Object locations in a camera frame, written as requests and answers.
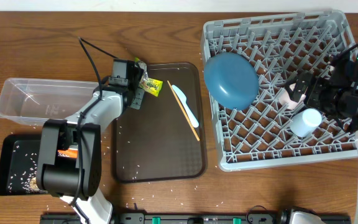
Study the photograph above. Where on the white rice pile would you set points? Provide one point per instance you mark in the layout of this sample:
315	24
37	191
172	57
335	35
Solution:
23	167

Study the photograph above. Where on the orange carrot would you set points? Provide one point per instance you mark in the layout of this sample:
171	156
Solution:
68	153

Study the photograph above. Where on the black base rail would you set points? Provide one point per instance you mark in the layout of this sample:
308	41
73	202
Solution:
139	218

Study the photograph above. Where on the yellow green snack packet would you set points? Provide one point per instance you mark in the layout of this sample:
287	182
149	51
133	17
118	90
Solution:
151	86

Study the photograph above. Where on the light blue plastic knife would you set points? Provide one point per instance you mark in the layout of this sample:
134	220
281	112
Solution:
183	99

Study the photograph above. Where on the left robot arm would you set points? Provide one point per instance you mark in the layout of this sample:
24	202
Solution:
69	163

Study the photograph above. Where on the pink cup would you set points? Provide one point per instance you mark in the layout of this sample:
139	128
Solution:
284	99

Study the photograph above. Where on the brown serving tray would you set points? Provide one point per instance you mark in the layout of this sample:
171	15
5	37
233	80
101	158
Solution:
156	142

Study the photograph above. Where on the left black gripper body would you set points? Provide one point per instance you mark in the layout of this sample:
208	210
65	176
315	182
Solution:
138	94

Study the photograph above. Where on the light blue cup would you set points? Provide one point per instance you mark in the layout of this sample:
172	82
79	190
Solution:
306	122

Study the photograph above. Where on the grey plastic dishwasher rack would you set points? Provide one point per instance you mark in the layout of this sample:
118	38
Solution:
279	47

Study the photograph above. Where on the black plastic tray bin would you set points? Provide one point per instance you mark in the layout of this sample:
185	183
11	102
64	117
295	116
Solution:
6	154

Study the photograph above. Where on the foil wrapper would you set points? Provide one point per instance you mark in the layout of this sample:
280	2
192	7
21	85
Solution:
143	66

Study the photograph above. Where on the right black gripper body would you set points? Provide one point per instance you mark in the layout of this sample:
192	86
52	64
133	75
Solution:
329	99

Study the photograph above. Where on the clear plastic bin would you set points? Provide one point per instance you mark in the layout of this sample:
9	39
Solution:
32	102

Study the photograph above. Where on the brown pastry piece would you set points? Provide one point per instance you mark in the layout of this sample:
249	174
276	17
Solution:
33	184

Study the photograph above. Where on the dark blue plate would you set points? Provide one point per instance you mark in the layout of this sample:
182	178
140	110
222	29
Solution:
231	80

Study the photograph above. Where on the wooden chopstick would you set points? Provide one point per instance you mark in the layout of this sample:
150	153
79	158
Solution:
184	112

